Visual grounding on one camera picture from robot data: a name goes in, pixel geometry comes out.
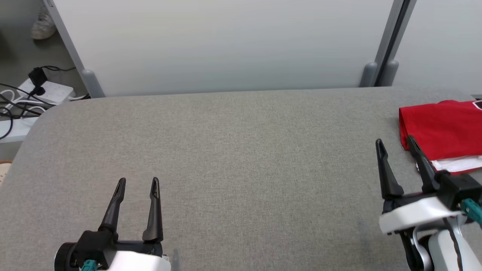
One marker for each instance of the red jersey with white sleeves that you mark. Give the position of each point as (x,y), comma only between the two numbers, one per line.
(444,128)

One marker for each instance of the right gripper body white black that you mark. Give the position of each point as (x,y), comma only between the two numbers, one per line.
(418,212)

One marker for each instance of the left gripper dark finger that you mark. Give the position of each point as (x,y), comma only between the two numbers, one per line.
(115,210)
(155,214)

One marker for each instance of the wide white power strip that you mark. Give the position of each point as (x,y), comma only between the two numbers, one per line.
(54,91)

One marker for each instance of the black power adapter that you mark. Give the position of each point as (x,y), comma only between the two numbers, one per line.
(37,76)

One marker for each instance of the white sneaker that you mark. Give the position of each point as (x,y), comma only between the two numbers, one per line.
(43,26)

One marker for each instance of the grey partition post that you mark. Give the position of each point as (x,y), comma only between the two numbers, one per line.
(391,73)
(369,75)
(92,82)

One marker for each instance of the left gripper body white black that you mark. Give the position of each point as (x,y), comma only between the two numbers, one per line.
(139,261)

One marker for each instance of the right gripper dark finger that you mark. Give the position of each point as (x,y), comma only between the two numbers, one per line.
(425,173)
(388,177)

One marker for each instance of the beige perforated basket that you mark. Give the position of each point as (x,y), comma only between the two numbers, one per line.
(4,173)

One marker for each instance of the white partition panel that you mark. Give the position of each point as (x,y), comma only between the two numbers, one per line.
(226,45)
(448,41)

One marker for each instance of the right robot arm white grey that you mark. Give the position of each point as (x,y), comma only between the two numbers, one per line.
(440,248)

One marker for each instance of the small black plug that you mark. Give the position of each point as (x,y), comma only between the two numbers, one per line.
(38,90)

